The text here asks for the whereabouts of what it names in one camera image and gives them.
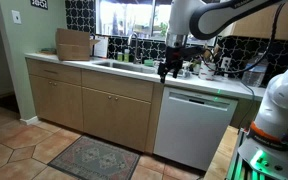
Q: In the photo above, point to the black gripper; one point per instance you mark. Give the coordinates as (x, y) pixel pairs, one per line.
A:
(174, 56)

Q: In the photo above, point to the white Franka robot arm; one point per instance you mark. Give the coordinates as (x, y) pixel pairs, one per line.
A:
(180, 16)

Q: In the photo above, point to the light wood sink panel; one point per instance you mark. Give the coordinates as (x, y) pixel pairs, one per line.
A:
(117, 85)

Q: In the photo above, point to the green sponge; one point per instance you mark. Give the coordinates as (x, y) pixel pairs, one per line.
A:
(148, 62)

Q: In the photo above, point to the white crock with red chilies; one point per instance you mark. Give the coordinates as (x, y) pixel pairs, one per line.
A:
(206, 70)

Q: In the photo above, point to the chrome kitchen faucet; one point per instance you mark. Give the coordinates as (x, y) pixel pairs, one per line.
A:
(135, 46)

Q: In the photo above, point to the steel kitchen sink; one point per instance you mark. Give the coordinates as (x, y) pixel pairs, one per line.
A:
(124, 66)

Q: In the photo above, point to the green bottle with white cap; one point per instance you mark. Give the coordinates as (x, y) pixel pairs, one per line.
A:
(126, 56)

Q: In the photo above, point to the small green soap bottle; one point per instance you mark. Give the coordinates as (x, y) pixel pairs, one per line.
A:
(119, 56)

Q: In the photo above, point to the white dishwasher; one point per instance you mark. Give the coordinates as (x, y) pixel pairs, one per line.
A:
(190, 130)

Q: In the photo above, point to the light wood cabinet door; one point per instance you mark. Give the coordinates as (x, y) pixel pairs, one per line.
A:
(132, 125)
(67, 108)
(97, 115)
(41, 100)

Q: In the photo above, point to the light wood base cabinet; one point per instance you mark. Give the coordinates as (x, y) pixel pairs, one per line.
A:
(117, 116)

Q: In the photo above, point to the kitchen window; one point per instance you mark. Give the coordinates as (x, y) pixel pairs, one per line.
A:
(127, 16)

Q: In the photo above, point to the black framed white board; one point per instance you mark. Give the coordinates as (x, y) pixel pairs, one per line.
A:
(101, 46)

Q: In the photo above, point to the clear plastic water bottle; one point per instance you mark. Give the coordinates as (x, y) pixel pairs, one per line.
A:
(254, 75)

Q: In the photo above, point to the brown cardboard box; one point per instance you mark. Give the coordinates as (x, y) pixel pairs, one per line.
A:
(72, 45)

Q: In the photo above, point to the metal robot stand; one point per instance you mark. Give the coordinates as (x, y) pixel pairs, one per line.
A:
(234, 166)

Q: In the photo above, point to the patterned grey red rug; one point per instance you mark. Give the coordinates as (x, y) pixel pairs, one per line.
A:
(94, 160)

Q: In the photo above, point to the light wood drawer front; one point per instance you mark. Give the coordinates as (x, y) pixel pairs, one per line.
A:
(54, 71)

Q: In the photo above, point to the green flat tray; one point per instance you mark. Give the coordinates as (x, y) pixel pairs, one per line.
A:
(47, 51)

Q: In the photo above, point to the dark floor mat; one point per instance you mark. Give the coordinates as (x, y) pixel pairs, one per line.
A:
(5, 103)

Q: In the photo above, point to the white wall outlet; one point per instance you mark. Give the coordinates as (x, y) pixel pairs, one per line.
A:
(226, 63)

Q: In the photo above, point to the light wood wall cabinet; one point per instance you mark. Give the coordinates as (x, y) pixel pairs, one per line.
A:
(277, 28)

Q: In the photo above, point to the black white patterned wall sign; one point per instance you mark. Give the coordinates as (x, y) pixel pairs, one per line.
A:
(39, 3)

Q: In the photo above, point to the white light switch plate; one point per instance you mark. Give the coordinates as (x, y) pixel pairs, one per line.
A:
(16, 17)

